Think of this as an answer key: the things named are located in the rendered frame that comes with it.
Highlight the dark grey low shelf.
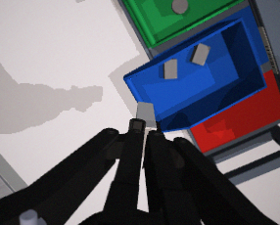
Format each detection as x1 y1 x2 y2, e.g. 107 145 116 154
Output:
117 0 280 186

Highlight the grey metal disc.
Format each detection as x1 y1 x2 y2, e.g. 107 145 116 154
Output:
171 0 188 15

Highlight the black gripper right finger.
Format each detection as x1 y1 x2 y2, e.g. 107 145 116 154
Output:
142 103 279 225

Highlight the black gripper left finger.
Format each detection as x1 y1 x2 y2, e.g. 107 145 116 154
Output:
0 102 147 225

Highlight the blue bin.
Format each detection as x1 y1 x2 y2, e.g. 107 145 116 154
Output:
126 18 267 133

